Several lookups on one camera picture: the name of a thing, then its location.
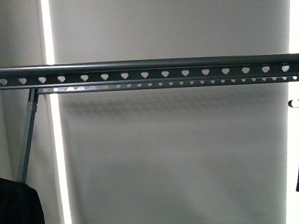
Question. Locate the black printed t-shirt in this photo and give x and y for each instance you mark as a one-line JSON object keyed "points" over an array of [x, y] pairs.
{"points": [[19, 204]]}

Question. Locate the grey rack support leg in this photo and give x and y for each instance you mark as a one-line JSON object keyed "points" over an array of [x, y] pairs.
{"points": [[27, 135]]}

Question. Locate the grey perforated rear rack rail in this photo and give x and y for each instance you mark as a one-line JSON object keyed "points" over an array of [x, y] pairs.
{"points": [[163, 84]]}

